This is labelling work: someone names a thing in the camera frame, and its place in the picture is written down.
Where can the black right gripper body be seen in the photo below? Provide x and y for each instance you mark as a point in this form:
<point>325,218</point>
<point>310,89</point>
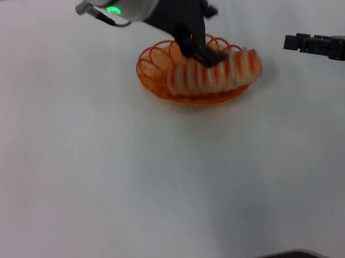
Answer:
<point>334,47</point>

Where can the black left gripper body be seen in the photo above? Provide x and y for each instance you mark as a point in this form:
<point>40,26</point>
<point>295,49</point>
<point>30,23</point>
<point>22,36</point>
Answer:
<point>183,13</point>

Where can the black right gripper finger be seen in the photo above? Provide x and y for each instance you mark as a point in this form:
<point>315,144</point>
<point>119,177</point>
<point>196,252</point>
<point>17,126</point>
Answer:
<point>295,42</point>

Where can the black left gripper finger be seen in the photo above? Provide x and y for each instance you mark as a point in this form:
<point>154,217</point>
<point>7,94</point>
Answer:
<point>210,58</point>

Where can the orange white striped bread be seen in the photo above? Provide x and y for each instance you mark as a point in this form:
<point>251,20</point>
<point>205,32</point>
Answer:
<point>216,75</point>

